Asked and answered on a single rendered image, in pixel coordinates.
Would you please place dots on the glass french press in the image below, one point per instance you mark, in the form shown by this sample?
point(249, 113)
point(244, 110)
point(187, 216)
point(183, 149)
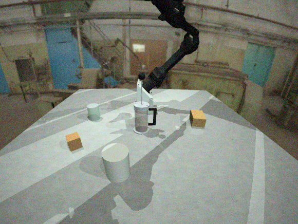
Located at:
point(141, 110)

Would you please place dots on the small orange-brown cube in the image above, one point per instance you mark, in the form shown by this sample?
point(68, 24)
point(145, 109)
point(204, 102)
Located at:
point(74, 141)

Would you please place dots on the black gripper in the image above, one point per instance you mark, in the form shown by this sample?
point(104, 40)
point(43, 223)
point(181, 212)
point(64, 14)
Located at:
point(156, 2)

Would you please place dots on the tan cube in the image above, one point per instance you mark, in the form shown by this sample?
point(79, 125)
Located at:
point(197, 118)

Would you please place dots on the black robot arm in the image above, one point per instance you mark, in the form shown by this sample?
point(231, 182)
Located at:
point(176, 19)

